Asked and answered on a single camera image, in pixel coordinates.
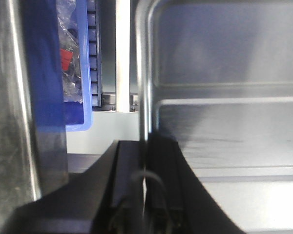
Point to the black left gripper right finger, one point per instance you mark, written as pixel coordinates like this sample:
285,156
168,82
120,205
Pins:
178,195

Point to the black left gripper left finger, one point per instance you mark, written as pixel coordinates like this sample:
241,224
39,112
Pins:
97,201

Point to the silver ribbed metal tray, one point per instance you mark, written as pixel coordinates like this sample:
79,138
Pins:
217,77

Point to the steel lane divider left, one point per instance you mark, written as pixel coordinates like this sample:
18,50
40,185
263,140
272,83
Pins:
19,180

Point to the red part in bag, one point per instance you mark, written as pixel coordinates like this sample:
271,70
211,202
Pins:
66,58

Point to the centre left white roller track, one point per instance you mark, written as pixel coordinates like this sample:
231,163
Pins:
93,19

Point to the clear plastic bag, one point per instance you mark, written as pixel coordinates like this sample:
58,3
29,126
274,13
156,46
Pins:
69,50

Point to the blue bin lower left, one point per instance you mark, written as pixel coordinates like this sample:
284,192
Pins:
57,57

